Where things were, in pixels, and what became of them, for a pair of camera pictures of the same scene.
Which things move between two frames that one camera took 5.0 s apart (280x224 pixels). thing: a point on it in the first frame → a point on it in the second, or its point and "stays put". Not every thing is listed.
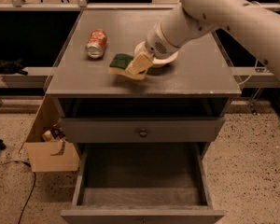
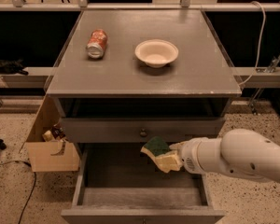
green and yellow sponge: (119, 63) → (155, 147)
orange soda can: (96, 43) stays put
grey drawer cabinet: (185, 101) stays put
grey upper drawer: (142, 129) stays put
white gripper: (154, 45) → (189, 156)
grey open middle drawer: (144, 183) stays put
